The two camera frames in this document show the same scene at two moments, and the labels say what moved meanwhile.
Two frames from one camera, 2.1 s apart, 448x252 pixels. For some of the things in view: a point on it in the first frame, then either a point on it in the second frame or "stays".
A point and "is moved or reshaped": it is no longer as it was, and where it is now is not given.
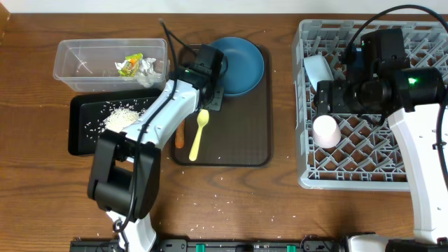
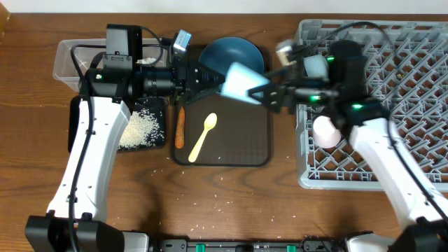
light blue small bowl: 318,70 stays
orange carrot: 180,135 stays
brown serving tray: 239,134 stays
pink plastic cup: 326,131 stays
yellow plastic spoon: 203,118 is moved or reshaped
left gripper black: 219,105 to 187,88
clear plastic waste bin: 89,65 stays
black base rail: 322,243 stays
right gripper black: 337,88 to 285,94
